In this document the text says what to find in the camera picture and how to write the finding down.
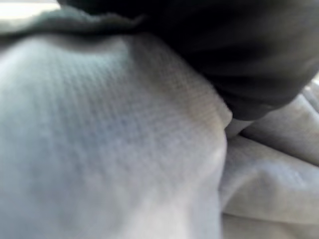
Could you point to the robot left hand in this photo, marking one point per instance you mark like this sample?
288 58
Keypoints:
236 49

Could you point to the white knit garment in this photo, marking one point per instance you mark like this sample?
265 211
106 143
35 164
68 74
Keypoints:
99 137

